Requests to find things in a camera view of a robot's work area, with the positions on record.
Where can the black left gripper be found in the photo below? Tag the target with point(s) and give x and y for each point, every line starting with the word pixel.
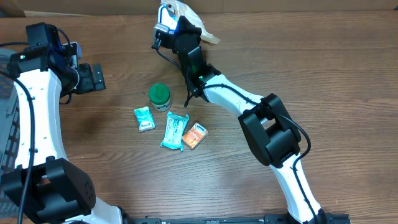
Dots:
pixel 90 84

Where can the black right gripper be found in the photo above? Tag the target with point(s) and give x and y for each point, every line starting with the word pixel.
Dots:
pixel 196 32

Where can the clear snack bag brown label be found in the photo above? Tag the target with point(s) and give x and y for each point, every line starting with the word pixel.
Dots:
pixel 181 9

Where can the green lid jar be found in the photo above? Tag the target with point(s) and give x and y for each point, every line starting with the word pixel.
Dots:
pixel 159 95

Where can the teal tissue packet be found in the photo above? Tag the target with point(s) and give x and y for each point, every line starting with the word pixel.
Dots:
pixel 144 118

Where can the light teal wipes pack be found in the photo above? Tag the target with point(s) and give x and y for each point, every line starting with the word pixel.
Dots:
pixel 175 126

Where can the orange tissue packet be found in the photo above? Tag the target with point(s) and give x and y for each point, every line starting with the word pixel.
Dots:
pixel 195 135

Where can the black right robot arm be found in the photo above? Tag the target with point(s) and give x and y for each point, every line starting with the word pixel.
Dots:
pixel 271 134

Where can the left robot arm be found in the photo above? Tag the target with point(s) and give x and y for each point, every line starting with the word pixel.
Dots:
pixel 45 185

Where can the white barcode scanner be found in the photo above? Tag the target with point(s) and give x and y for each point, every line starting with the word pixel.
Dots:
pixel 167 17

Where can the dark grey plastic basket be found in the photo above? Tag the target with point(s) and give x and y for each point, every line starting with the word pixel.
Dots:
pixel 9 131

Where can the cardboard back panel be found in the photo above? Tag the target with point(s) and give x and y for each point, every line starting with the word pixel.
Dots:
pixel 22 8

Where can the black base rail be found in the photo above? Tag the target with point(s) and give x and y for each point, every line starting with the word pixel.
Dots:
pixel 327 218

